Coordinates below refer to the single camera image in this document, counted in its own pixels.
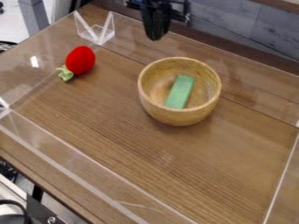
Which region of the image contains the clear acrylic corner bracket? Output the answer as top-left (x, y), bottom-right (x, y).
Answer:
top-left (73, 10), bottom-right (116, 46)

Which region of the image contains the green rectangular block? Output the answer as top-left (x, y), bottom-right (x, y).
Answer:
top-left (164, 75), bottom-right (195, 109)

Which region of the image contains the black metal table bracket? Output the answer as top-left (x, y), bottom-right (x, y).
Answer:
top-left (25, 196), bottom-right (67, 224)

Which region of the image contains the grey post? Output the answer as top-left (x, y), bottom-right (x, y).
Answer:
top-left (17, 0), bottom-right (49, 36)

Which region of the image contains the red plush strawberry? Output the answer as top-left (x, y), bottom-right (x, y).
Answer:
top-left (57, 45), bottom-right (96, 81)

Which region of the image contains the clear acrylic tray wall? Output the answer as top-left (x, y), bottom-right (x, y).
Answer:
top-left (0, 6), bottom-right (299, 224)

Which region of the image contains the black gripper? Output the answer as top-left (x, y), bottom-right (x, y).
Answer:
top-left (125, 0), bottom-right (191, 39)

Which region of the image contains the wooden bowl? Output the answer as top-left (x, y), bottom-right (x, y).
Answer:
top-left (137, 57), bottom-right (221, 126)

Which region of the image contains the black cable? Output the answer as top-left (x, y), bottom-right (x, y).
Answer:
top-left (0, 199), bottom-right (31, 224)

